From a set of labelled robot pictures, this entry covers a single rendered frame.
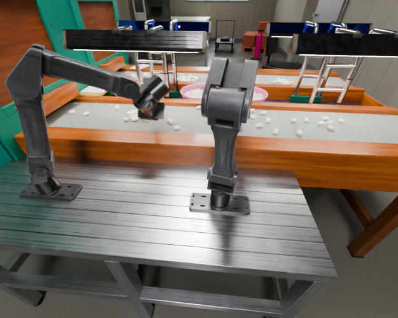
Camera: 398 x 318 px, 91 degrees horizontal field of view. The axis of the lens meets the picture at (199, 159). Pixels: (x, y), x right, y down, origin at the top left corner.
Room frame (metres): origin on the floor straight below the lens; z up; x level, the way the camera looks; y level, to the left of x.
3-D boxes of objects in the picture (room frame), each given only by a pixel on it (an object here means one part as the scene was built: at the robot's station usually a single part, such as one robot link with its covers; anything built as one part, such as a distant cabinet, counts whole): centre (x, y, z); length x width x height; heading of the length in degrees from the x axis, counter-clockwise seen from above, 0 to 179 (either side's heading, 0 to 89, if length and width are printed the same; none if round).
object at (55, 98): (0.95, 0.72, 0.83); 0.30 x 0.06 x 0.07; 175
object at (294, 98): (1.38, -0.73, 0.90); 0.20 x 0.19 x 0.45; 85
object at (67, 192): (0.47, 0.53, 0.71); 0.20 x 0.07 x 0.08; 85
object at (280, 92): (1.38, -0.19, 0.71); 1.81 x 0.06 x 0.11; 85
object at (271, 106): (1.06, -0.16, 0.71); 1.81 x 0.06 x 0.11; 85
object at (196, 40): (0.98, 0.28, 1.08); 0.62 x 0.08 x 0.07; 85
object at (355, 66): (0.98, -0.70, 0.90); 0.20 x 0.19 x 0.45; 85
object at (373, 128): (0.88, -0.15, 0.73); 1.81 x 0.30 x 0.02; 85
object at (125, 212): (0.69, 0.21, 0.65); 1.20 x 0.90 x 0.04; 85
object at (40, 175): (0.48, 0.52, 0.77); 0.09 x 0.06 x 0.06; 28
